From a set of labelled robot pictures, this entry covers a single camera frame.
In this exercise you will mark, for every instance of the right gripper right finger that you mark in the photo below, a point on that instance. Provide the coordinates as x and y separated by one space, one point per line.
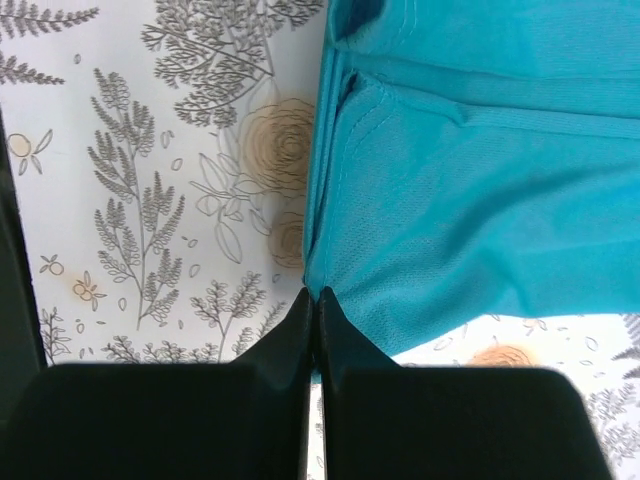
386 421

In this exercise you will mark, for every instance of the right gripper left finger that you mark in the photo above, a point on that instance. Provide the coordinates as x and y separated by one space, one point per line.
245 419

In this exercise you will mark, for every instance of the teal t shirt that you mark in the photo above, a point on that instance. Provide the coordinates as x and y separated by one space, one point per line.
474 157

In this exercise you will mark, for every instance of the floral table mat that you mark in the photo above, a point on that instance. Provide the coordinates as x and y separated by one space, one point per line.
154 177

